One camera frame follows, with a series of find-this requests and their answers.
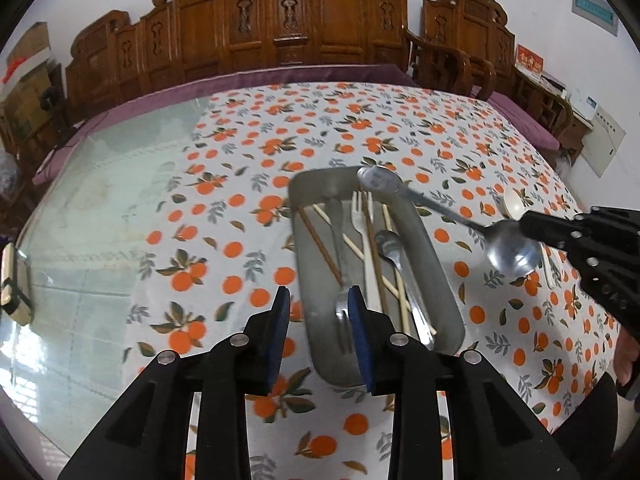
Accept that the light wooden chopstick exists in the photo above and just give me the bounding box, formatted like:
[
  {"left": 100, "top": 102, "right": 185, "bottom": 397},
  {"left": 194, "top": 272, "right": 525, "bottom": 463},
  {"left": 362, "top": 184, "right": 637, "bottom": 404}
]
[
  {"left": 381, "top": 204, "right": 410, "bottom": 335},
  {"left": 344, "top": 192, "right": 437, "bottom": 348}
]

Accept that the metal butter knife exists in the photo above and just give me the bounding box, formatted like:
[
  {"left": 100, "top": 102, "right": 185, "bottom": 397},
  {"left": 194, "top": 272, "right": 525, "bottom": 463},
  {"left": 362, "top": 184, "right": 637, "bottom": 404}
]
[{"left": 326, "top": 197, "right": 352, "bottom": 288}]

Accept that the large metal spoon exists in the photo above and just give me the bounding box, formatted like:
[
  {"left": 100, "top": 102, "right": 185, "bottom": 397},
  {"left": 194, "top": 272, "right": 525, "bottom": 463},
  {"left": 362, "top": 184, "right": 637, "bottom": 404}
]
[{"left": 357, "top": 166, "right": 542, "bottom": 278}]

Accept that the small metal spoon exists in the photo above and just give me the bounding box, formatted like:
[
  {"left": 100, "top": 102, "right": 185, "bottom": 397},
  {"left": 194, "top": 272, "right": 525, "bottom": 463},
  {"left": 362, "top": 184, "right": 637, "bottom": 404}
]
[{"left": 374, "top": 230, "right": 436, "bottom": 350}]

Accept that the metal rectangular tray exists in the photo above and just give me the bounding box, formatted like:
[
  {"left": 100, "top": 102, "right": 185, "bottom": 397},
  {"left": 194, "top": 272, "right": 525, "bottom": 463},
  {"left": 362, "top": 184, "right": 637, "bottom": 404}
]
[{"left": 288, "top": 167, "right": 464, "bottom": 388}]

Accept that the white plastic fork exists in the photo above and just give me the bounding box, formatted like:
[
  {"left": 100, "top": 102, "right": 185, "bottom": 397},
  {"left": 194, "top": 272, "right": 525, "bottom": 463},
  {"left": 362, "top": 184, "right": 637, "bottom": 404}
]
[{"left": 350, "top": 191, "right": 383, "bottom": 312}]

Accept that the large white plastic spoon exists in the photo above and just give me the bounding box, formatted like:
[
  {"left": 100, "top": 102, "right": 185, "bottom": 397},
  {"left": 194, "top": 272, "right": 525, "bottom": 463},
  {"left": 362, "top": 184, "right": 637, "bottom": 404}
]
[{"left": 501, "top": 188, "right": 529, "bottom": 221}]

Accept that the person's right hand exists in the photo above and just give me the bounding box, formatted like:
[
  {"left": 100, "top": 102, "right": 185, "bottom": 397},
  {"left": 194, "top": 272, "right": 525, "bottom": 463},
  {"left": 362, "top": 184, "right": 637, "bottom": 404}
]
[{"left": 613, "top": 327, "right": 640, "bottom": 385}]

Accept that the white cabinet door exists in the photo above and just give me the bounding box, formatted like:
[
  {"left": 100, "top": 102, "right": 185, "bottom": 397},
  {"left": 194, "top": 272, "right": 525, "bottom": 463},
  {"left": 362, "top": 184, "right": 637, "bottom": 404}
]
[{"left": 582, "top": 106, "right": 626, "bottom": 178}]

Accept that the orange print tablecloth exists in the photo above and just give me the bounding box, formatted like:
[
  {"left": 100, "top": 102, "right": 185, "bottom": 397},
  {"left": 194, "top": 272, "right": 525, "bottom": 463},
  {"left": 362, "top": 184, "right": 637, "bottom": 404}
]
[{"left": 124, "top": 82, "right": 618, "bottom": 479}]

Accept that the purple armchair cushion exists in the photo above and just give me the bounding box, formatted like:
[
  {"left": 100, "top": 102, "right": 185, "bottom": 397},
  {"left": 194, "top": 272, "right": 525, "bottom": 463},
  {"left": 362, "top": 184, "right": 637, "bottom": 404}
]
[{"left": 488, "top": 91, "right": 560, "bottom": 151}]

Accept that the white router box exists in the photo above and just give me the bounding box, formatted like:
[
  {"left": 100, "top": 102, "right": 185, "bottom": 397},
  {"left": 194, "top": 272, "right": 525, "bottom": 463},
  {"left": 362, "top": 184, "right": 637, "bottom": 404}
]
[{"left": 570, "top": 89, "right": 598, "bottom": 122}]

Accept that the wooden side table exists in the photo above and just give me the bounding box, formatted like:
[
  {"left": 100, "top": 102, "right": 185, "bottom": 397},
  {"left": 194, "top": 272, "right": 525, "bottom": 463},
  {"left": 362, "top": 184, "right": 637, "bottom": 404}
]
[{"left": 511, "top": 67, "right": 593, "bottom": 166}]

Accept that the red gift box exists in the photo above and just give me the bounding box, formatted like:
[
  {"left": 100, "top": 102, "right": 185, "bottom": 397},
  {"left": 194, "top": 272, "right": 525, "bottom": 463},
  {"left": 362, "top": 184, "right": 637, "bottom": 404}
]
[{"left": 515, "top": 44, "right": 544, "bottom": 77}]

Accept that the carved wooden armchair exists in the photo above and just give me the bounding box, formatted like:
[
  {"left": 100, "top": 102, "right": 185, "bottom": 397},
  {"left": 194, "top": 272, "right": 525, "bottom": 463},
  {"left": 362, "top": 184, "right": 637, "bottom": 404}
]
[{"left": 421, "top": 0, "right": 576, "bottom": 162}]

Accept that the white plastic bag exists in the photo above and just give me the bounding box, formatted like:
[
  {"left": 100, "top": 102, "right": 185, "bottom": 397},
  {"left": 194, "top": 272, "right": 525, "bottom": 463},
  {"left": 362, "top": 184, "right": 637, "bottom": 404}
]
[{"left": 0, "top": 151, "right": 22, "bottom": 203}]

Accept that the carved wooden sofa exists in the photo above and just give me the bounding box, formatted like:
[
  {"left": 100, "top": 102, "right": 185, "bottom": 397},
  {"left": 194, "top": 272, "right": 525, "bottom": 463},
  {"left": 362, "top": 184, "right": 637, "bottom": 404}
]
[{"left": 65, "top": 0, "right": 473, "bottom": 122}]

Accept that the cardboard boxes stack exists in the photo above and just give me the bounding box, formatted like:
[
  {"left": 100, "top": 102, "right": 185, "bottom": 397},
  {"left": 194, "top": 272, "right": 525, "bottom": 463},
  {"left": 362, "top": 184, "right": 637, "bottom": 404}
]
[{"left": 1, "top": 22, "right": 60, "bottom": 143}]

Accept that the wall electrical panel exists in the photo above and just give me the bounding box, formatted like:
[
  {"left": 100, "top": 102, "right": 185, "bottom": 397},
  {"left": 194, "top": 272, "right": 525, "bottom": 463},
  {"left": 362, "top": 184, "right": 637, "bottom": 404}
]
[{"left": 572, "top": 0, "right": 618, "bottom": 36}]

